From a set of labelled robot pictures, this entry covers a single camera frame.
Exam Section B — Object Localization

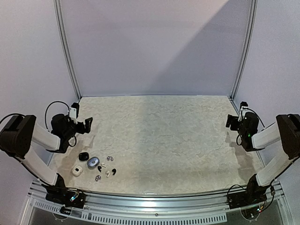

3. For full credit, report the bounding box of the left aluminium frame post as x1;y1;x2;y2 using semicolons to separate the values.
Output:
53;0;82;100

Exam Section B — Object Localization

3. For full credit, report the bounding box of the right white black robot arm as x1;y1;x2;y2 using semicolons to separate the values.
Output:
225;109;300;204

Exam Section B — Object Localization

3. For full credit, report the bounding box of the purple earbud charging case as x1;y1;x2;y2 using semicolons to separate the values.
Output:
87;157;100;169

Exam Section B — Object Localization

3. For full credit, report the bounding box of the white earbud charging case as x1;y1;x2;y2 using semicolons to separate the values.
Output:
71;165;83;177

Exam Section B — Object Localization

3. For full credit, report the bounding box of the right aluminium frame post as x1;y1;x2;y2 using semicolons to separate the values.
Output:
229;0;257;101

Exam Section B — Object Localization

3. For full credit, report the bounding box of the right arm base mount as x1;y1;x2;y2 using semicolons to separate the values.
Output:
226;187;268;209

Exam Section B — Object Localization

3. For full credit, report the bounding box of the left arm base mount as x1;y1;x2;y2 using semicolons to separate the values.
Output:
42;185;86;209

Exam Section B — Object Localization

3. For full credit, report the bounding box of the black earbud charging case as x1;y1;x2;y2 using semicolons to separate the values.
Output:
78;152;90;162

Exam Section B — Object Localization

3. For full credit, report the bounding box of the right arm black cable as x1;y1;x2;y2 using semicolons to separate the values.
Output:
243;107;266;129

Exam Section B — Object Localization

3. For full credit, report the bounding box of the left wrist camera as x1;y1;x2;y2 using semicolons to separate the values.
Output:
68;103;79;124

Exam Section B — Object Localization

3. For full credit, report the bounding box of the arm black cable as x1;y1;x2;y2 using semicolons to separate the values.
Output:
243;107;266;129
44;101;71;132

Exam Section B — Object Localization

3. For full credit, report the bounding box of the aluminium front rail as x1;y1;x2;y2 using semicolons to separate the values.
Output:
21;182;293;225

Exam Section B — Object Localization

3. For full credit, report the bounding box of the aluminium frame post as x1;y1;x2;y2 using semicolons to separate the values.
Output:
229;0;257;101
53;0;82;100

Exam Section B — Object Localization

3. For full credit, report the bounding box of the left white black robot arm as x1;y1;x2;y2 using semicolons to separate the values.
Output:
0;113;93;203

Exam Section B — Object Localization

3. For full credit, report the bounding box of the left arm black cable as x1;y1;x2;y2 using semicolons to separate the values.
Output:
44;101;71;132

